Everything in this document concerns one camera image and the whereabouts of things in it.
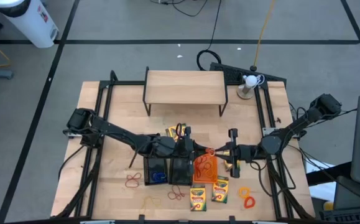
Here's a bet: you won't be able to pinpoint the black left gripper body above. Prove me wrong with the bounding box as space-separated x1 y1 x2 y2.
173 126 196 159

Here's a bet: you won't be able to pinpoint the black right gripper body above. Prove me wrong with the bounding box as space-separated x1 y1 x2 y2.
226 129 261 179

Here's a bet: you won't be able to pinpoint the blue-purple coil keychain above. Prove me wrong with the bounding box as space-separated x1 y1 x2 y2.
150 170 167 184

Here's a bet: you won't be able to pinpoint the yellow rubber band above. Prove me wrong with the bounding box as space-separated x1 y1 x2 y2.
141 195 162 210

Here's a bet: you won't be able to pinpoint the black desk stand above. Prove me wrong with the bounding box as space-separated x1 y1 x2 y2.
305 161 354 187

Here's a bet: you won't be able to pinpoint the black plastic basket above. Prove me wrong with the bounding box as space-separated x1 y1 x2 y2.
168 157 195 187
143 156 170 187

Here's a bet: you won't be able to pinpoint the orange plastic basket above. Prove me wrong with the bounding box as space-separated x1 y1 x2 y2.
192 154 219 184

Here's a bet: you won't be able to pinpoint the wooden riser shelf black legs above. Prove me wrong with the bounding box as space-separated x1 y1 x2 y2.
142 66 229 118

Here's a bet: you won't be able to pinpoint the white knob on stand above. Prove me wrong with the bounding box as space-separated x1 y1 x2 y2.
236 74 266 100

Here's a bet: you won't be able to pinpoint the black textured board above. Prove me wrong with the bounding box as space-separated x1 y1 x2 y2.
210 62 288 86

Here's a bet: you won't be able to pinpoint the white paper sheet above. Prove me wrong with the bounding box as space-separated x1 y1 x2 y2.
305 157 338 203

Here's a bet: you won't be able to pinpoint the black keyboard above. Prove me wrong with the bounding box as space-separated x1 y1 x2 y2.
318 207 360 224

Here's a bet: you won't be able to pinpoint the white bin black lid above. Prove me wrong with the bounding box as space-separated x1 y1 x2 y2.
0 0 60 49

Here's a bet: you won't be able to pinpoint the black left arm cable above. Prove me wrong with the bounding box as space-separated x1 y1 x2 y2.
129 136 155 169

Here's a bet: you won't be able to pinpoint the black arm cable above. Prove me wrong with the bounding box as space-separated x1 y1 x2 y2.
287 105 359 131
129 136 155 169

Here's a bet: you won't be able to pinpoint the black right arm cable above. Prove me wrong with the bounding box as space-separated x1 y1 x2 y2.
287 105 359 131

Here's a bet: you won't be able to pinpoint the black hanging cable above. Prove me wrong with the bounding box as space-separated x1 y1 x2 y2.
196 0 223 72

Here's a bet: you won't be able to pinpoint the black aluminium table frame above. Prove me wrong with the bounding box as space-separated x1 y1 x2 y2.
53 70 316 224

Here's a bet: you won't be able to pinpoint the yellow hanging cable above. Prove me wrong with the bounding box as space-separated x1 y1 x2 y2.
249 0 277 72

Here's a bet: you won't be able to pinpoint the black floor cable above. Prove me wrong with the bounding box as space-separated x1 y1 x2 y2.
150 0 210 18

